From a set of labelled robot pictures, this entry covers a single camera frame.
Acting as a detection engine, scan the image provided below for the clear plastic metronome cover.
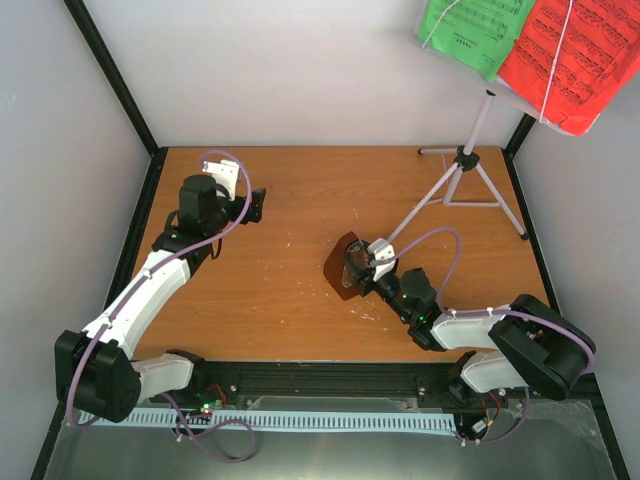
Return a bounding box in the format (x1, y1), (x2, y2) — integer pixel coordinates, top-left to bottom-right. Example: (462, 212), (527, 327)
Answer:
(341, 240), (374, 297)

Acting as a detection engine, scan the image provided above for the brown wooden metronome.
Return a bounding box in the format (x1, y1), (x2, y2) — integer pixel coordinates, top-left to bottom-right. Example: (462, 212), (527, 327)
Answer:
(323, 231), (362, 301)

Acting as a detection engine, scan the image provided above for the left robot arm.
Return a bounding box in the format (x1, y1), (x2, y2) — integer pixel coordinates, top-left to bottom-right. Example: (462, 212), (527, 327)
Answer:
(54, 174), (266, 427)

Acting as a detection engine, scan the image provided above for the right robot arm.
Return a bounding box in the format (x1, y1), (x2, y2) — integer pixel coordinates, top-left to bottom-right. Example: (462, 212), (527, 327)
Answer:
(341, 238), (596, 400)

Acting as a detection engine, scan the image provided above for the lilac music stand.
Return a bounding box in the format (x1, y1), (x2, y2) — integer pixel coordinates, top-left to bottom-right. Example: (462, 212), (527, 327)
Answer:
(388, 90), (529, 242)

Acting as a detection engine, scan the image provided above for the green sheet music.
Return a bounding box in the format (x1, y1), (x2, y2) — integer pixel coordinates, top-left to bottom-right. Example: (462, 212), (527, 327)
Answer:
(416, 0), (534, 82)

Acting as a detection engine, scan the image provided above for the red sheet music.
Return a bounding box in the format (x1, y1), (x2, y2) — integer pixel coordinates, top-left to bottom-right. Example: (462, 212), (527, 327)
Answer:
(498, 0), (639, 136)

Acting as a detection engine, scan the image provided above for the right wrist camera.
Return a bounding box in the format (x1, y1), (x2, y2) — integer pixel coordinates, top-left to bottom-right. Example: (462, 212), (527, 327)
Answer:
(367, 238), (397, 282)

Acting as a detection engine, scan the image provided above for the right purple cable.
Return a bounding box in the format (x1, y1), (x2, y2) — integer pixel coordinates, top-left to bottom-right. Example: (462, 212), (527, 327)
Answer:
(392, 227), (597, 447)

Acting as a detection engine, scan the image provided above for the purple cable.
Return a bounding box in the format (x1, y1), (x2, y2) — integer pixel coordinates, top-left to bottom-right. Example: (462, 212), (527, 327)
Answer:
(392, 227), (597, 447)
(64, 149), (259, 460)

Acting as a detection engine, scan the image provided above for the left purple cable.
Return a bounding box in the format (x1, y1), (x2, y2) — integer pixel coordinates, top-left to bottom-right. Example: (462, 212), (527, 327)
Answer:
(64, 149), (259, 460)

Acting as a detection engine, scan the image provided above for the black aluminium frame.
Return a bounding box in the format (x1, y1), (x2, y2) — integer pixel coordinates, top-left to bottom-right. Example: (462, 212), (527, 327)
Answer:
(30, 1), (630, 479)

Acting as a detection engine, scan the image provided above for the light blue cable duct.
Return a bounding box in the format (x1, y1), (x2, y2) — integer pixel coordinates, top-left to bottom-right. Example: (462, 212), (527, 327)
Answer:
(79, 406), (459, 434)

